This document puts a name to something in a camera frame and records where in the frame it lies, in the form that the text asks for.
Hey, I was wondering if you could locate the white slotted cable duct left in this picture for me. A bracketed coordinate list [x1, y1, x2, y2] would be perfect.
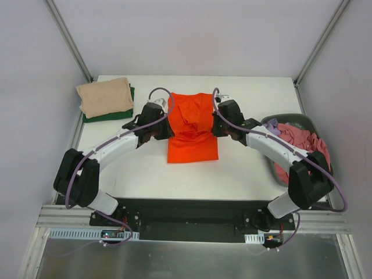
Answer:
[49, 228, 140, 241]

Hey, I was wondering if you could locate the orange t-shirt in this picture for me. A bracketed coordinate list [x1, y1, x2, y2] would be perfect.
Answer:
[167, 93, 219, 163]

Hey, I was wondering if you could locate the aluminium frame rail right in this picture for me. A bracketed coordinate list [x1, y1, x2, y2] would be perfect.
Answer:
[294, 0, 352, 88]

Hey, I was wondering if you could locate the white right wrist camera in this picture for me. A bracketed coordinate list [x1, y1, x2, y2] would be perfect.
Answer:
[214, 92, 231, 103]

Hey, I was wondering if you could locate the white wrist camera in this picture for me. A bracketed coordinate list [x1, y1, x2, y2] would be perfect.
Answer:
[153, 98, 167, 110]
[214, 92, 231, 103]

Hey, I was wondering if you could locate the folded beige t-shirt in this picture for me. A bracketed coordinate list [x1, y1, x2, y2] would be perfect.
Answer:
[76, 77, 135, 119]

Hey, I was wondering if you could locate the pink crumpled t-shirt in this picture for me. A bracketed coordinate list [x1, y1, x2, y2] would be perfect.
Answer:
[273, 123, 331, 170]

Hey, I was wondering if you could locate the grey-green plastic laundry bin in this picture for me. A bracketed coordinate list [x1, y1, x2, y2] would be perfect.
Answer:
[261, 113, 333, 173]

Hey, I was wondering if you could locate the white slotted cable duct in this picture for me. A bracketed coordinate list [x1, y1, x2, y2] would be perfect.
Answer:
[49, 228, 140, 241]
[244, 233, 265, 245]

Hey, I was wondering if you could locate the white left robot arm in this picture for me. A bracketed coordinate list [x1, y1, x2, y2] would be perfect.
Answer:
[53, 99, 173, 226]

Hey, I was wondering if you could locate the lavender crumpled t-shirt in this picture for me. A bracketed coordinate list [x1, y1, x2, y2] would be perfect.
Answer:
[262, 119, 281, 136]

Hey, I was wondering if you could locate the aluminium frame rail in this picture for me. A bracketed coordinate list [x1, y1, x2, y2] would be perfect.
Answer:
[294, 0, 352, 88]
[44, 0, 94, 83]

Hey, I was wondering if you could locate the aluminium front cross rail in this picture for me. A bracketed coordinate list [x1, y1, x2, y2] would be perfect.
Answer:
[36, 205, 351, 234]

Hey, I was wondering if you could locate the white slotted cable duct right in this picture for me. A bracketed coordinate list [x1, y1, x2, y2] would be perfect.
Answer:
[244, 233, 265, 245]

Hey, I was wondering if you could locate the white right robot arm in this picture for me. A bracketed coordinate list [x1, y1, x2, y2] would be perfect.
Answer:
[212, 99, 335, 230]

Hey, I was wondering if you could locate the aluminium frame rail left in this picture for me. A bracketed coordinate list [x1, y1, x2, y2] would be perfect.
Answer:
[44, 0, 94, 83]

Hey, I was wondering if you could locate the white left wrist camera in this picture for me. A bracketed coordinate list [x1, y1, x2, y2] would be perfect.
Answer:
[153, 98, 167, 110]

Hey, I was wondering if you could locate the folded dark green t-shirt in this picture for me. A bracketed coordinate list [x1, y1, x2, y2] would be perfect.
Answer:
[81, 84, 136, 124]

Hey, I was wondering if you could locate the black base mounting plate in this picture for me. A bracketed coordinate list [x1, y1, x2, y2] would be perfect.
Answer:
[89, 197, 297, 242]

